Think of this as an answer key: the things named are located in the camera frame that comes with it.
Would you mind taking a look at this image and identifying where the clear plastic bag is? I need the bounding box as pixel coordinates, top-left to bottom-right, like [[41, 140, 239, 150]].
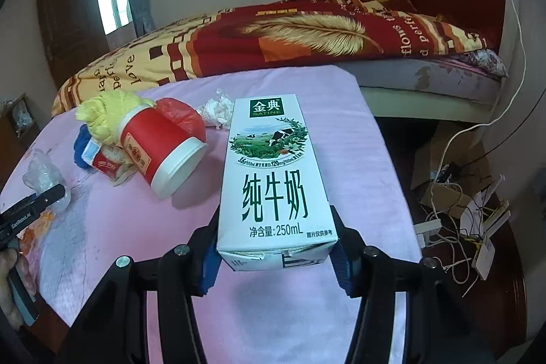
[[22, 149, 71, 214]]

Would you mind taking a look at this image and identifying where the green white milk carton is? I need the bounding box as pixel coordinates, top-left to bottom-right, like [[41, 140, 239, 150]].
[[217, 94, 338, 272]]

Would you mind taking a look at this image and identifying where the blue cloth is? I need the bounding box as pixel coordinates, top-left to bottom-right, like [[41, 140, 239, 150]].
[[73, 124, 91, 170]]

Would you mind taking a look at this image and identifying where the red white drink carton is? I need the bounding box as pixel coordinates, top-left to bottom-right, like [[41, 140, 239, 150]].
[[82, 137, 137, 186]]

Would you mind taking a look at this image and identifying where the yellow cloth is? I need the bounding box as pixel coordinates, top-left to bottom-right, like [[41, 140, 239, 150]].
[[75, 90, 156, 145]]

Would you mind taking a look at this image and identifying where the red paper cup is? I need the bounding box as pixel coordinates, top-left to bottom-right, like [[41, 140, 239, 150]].
[[117, 104, 207, 200]]

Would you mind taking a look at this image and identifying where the red plastic bag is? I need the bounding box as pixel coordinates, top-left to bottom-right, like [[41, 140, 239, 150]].
[[156, 98, 206, 142]]

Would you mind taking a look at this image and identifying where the white tissue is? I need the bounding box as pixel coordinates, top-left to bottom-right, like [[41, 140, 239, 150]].
[[196, 89, 234, 130]]

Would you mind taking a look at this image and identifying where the left hand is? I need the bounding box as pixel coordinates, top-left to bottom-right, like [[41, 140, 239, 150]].
[[0, 247, 37, 331]]

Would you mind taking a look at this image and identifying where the white power strip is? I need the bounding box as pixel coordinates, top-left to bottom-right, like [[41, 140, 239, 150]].
[[414, 219, 442, 249]]

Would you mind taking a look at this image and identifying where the cardboard box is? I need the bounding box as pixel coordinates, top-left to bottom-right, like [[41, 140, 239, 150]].
[[410, 121, 494, 219]]

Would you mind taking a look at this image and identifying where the brown wooden door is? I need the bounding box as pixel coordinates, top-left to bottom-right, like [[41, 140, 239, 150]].
[[36, 0, 109, 88]]

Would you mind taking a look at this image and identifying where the floral pillow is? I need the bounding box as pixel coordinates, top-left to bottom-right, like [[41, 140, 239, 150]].
[[451, 49, 508, 77]]

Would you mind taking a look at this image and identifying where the red yellow quilt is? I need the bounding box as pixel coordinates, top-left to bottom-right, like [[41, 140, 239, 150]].
[[52, 0, 491, 117]]

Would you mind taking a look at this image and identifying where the bed with red headboard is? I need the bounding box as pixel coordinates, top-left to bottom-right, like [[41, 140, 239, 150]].
[[341, 0, 520, 124]]

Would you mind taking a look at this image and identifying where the white power cable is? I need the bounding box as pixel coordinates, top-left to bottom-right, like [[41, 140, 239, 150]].
[[426, 0, 528, 220]]

